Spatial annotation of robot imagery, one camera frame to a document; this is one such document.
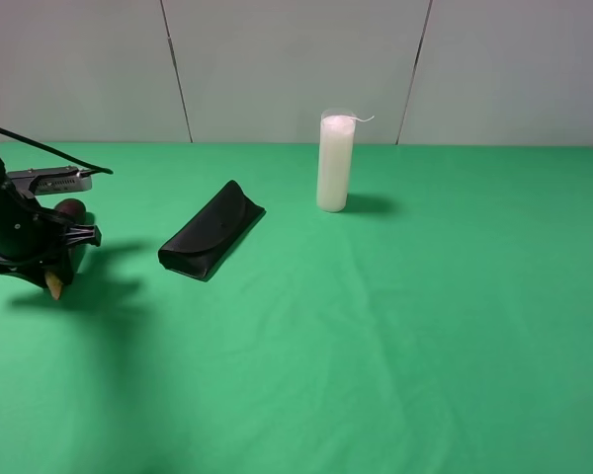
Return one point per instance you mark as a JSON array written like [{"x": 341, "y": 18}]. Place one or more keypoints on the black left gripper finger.
[
  {"x": 60, "y": 266},
  {"x": 79, "y": 234}
]

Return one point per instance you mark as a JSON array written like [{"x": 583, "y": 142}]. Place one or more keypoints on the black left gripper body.
[{"x": 28, "y": 231}]

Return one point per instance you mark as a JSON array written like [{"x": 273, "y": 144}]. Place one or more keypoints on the purple eggplant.
[{"x": 75, "y": 209}]

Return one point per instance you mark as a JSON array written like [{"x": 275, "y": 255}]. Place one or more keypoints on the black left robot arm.
[{"x": 73, "y": 162}]

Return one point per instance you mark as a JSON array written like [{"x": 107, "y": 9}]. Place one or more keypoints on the black glasses case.
[{"x": 198, "y": 248}]

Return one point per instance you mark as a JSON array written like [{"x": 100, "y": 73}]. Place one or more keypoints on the tall white glass candle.
[{"x": 336, "y": 141}]

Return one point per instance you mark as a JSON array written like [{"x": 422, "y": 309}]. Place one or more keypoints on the green tablecloth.
[{"x": 442, "y": 323}]

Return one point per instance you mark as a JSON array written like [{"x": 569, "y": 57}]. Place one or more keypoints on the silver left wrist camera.
[{"x": 50, "y": 181}]

